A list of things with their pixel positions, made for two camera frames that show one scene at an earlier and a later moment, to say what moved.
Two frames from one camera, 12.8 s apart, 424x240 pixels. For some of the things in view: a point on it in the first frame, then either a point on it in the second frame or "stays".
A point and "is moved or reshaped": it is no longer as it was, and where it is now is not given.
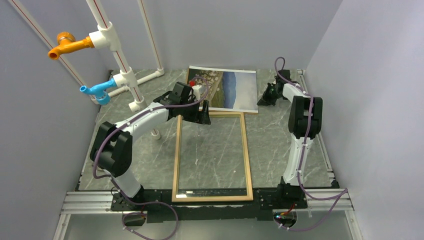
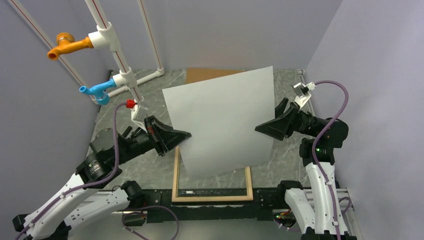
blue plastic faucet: (99, 91) stays
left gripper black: (202, 117) -> (163, 136)
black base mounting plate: (159, 205) stays
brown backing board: (219, 111) -> (195, 74)
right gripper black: (264, 100) -> (284, 125)
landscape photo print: (229, 90) is moved or reshaped
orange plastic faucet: (66, 41) stays
